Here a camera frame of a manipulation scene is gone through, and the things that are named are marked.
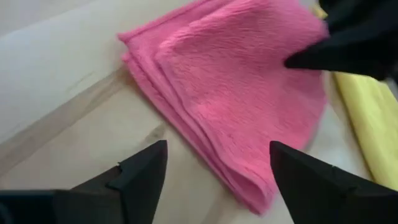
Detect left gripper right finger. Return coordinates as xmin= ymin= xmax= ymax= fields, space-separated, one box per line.
xmin=269 ymin=140 xmax=398 ymax=224

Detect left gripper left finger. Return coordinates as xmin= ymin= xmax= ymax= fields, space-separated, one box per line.
xmin=0 ymin=139 xmax=169 ymax=224

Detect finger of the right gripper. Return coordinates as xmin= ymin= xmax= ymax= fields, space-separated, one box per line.
xmin=284 ymin=21 xmax=398 ymax=82

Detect yellow microfiber towel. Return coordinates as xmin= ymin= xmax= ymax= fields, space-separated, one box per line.
xmin=312 ymin=2 xmax=398 ymax=192

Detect pink microfiber towel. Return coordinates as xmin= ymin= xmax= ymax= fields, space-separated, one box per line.
xmin=117 ymin=0 xmax=330 ymax=216

